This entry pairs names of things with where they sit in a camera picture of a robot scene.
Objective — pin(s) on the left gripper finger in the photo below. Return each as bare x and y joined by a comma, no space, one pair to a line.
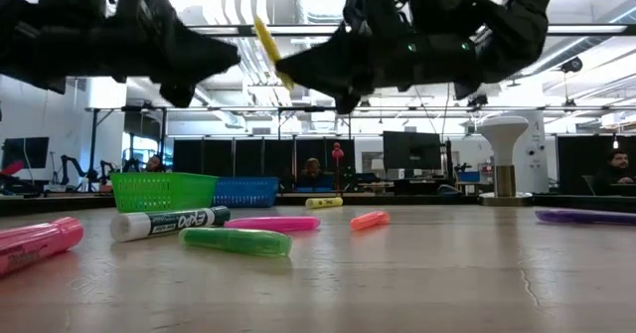
204,54

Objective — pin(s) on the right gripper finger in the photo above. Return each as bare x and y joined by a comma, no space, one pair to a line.
328,59

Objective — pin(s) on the slim yellow highlighter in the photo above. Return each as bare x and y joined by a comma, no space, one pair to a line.
267,45

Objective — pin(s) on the orange highlighter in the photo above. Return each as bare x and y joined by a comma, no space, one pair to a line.
370,220

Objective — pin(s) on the green highlighter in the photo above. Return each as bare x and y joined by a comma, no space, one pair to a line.
236,242

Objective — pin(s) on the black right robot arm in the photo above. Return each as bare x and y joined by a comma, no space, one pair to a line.
517,30

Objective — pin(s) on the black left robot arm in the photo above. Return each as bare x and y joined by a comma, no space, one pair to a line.
30,45

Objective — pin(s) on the black computer monitor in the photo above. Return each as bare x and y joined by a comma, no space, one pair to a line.
411,150
27,153

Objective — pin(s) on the red balloon figure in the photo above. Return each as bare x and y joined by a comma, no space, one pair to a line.
338,152

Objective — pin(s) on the black partition row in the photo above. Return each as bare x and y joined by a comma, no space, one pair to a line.
218,156

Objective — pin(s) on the person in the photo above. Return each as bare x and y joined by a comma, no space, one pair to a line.
155,164
312,168
616,169

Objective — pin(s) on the white mushroom lamp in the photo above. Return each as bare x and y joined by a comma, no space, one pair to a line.
503,134

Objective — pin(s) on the small white shade lamp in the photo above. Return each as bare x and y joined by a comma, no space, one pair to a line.
377,164

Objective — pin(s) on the blue bin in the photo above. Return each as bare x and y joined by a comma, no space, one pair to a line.
469,176

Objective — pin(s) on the background robot arms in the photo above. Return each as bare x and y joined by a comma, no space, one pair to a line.
74,166

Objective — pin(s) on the red plastic basket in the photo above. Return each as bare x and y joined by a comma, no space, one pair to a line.
105,188

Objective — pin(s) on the green plastic basket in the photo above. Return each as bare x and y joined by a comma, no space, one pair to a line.
164,192

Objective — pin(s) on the blue plastic basket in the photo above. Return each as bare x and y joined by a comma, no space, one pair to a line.
247,192

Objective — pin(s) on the white round column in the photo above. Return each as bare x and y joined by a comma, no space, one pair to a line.
537,164

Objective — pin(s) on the black overhead beam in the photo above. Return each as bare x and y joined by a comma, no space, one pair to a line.
586,29

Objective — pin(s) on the green Expo marker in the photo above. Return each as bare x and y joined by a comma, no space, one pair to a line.
169,222

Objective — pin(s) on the black partition panel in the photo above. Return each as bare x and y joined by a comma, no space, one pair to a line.
628,141
576,159

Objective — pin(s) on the pink Sharpie highlighter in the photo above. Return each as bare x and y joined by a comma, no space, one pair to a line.
35,243

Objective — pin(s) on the slim purple highlighter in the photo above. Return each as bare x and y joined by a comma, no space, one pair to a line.
586,216

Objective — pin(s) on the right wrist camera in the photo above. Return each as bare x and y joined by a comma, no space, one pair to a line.
370,2

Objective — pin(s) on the black ceiling camera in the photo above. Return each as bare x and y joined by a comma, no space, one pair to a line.
571,64

